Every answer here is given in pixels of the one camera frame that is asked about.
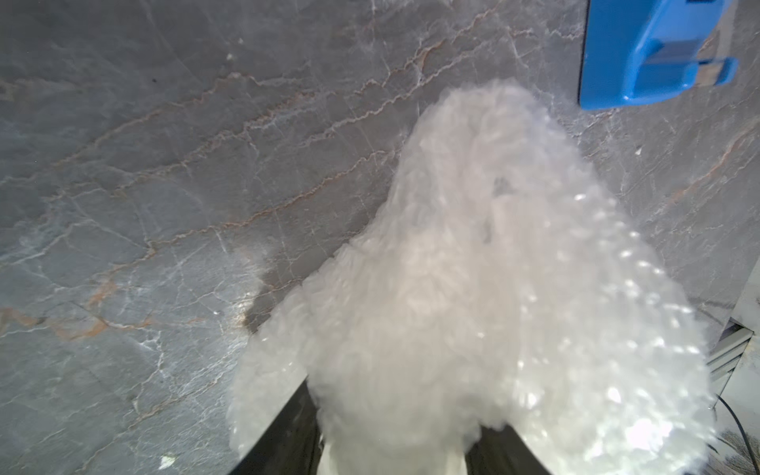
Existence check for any clear bubble wrap sheet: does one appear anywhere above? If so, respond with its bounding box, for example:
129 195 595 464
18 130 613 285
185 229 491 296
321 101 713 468
228 80 714 474

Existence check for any white ceramic mug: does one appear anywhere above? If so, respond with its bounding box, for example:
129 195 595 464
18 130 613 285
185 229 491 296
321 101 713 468
317 443 467 475

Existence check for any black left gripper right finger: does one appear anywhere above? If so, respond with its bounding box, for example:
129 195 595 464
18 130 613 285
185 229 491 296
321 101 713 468
465 426 549 475

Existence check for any blue tape dispenser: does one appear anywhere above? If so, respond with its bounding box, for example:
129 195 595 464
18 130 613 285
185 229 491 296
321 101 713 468
578 0 738 111

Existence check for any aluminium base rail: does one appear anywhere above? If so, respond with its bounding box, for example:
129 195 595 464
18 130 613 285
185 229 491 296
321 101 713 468
708 261 759 396

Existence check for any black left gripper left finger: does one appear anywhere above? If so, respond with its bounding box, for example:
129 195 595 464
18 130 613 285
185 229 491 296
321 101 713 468
229 380 324 475

